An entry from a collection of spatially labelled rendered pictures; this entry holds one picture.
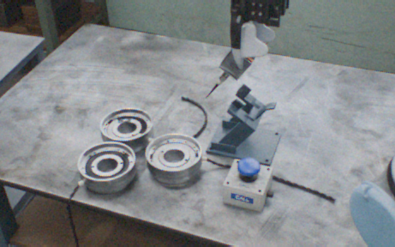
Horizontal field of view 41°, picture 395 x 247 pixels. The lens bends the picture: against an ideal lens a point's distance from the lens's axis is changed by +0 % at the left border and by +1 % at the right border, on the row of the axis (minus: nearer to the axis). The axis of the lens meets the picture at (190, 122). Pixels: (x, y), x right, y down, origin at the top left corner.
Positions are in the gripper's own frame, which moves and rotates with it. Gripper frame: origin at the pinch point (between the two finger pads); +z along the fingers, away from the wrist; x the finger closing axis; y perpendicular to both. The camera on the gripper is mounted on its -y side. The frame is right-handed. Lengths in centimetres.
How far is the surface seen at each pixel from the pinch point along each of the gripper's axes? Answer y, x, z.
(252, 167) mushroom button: 6.6, -14.1, 12.3
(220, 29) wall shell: -51, 150, 80
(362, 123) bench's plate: 22.9, 13.8, 19.6
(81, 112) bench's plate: -34.8, -1.1, 19.8
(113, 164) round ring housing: -19.8, -15.1, 18.4
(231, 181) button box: 3.5, -15.4, 15.2
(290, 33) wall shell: -16, 149, 76
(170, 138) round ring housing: -11.4, -6.6, 16.6
